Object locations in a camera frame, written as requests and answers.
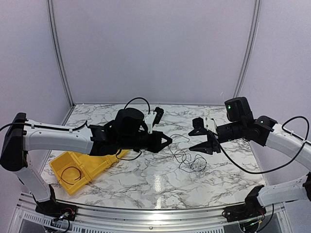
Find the yellow bin left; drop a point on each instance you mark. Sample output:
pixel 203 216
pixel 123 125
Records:
pixel 69 173

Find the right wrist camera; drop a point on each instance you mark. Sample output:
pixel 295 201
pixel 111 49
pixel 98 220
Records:
pixel 210 125

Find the yellow bin middle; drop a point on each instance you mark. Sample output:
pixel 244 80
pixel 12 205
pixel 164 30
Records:
pixel 93 165

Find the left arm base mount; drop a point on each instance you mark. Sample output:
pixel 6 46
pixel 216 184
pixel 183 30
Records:
pixel 54 208

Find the yellow bin right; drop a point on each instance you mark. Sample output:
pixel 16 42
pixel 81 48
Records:
pixel 112 159

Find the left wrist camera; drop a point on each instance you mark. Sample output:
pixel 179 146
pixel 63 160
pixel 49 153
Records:
pixel 153 118

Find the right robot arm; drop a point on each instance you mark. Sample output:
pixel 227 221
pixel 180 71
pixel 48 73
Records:
pixel 266 132

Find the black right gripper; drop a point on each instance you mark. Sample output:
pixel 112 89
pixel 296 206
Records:
pixel 207 147

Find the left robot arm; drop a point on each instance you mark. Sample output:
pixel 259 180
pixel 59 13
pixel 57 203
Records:
pixel 129 130

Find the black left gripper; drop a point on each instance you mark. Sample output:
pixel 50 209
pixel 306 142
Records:
pixel 156 145

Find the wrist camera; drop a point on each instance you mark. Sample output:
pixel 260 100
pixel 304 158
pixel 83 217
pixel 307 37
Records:
pixel 210 125
pixel 153 118

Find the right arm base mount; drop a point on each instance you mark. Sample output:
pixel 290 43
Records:
pixel 249 209

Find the right frame post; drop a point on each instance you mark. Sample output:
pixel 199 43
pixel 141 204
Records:
pixel 249 48

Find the yellow bin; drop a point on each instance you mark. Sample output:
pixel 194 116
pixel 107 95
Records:
pixel 112 159
pixel 69 173
pixel 93 165

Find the aluminium front rail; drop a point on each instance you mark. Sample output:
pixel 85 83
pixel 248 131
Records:
pixel 96 219

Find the left frame post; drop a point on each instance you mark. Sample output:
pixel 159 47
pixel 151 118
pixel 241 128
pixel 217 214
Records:
pixel 58 55

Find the frame post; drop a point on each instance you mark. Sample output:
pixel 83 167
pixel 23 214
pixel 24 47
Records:
pixel 249 48
pixel 58 55

